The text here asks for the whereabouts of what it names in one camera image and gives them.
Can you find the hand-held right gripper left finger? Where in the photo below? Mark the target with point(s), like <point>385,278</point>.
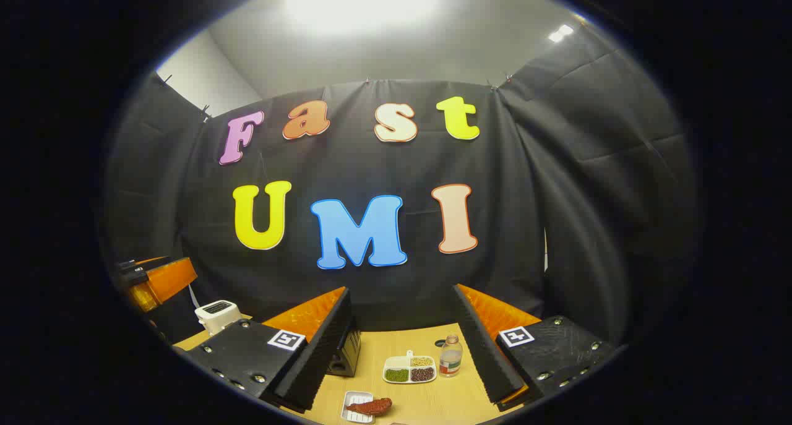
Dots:
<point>322,351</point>

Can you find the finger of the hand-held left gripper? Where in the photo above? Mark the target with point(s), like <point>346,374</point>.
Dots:
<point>170,279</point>
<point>139,265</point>

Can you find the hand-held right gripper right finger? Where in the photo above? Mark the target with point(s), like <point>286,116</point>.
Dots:
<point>482,351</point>

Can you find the black electric oven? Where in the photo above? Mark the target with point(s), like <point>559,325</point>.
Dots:
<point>346,357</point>

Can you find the red meat piece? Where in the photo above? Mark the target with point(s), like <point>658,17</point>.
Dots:
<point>371,406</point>

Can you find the clear plastic bottle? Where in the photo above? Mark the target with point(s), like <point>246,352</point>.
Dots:
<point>451,358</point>

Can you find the white toaster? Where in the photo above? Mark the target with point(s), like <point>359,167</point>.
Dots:
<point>216,317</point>

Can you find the white rectangular tray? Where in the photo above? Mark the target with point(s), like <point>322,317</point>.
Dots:
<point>352,416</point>

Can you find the white divided bean plate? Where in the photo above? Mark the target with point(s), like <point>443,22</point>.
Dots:
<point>409,370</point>

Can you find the ceiling light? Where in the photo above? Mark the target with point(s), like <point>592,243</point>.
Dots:
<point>560,33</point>

